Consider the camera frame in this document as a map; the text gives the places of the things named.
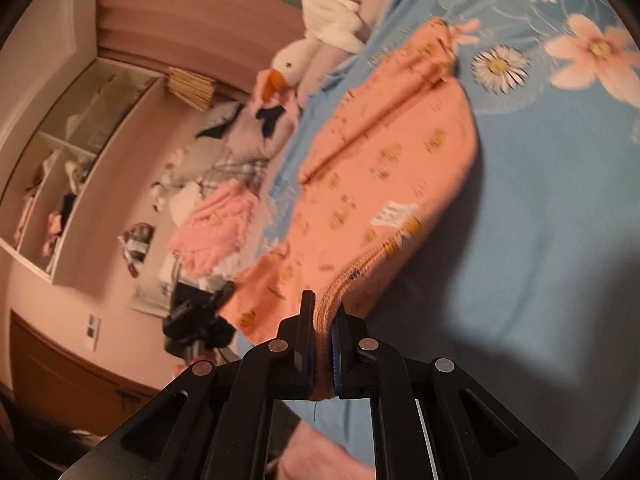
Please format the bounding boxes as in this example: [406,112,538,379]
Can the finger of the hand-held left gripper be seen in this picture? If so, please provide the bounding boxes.
[212,281,237,313]

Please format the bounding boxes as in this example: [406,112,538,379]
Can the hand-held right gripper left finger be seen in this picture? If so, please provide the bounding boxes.
[60,290,317,480]

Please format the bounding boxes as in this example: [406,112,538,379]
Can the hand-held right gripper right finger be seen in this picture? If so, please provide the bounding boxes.
[329,311,578,480]

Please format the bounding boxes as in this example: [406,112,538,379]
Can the orange printed small pants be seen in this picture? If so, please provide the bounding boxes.
[218,16,480,403]

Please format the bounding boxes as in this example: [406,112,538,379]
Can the pile of grey plaid clothes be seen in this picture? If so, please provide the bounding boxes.
[150,100,301,213]

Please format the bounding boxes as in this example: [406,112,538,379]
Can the clothes in wardrobe shelf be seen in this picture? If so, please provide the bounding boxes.
[12,152,96,273]

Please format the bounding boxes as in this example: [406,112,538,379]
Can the pink ruffled garment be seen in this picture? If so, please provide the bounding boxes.
[166,182,262,276]

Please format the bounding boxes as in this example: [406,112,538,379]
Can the person's pink clothing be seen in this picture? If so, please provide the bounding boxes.
[276,419,377,480]

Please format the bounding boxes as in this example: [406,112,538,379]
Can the small patterned bag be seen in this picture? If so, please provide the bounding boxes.
[119,222,154,279]

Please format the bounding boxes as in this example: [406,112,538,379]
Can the brown wooden door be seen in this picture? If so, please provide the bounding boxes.
[10,310,173,437]

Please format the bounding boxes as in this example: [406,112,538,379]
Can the white open wardrobe shelf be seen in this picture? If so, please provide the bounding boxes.
[0,57,168,287]

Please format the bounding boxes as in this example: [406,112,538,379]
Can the woven bamboo box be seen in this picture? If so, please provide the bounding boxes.
[167,66,217,113]

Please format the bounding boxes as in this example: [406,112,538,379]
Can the blue floral bed sheet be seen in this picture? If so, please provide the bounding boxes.
[235,0,640,467]

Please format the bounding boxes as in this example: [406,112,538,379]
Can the pink curtain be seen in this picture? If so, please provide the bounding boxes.
[97,0,312,102]

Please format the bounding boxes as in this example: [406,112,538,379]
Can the white goose plush toy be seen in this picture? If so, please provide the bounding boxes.
[263,0,407,100]

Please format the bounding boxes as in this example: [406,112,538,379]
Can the white wall switch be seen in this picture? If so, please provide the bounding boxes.
[85,314,103,351]

